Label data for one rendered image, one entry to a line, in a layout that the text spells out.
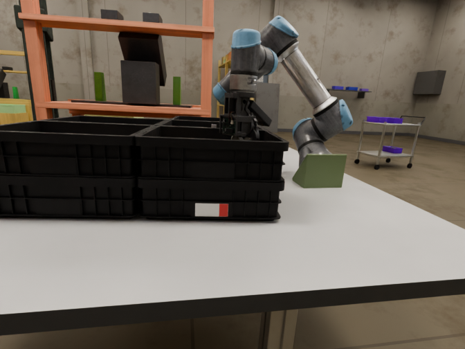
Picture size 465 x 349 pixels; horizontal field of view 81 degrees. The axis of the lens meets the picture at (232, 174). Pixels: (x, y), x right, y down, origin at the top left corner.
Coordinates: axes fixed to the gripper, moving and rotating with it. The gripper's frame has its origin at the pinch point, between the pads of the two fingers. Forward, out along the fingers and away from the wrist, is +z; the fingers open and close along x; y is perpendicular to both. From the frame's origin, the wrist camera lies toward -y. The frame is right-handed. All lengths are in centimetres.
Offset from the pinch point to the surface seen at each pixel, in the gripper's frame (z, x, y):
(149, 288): 15.1, 17.0, 38.7
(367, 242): 15.0, 34.5, -11.5
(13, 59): -103, -1039, -40
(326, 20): -301, -511, -873
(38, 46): -53, -244, 12
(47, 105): -5, -243, 11
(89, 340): 85, -52, 35
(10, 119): 41, -639, 15
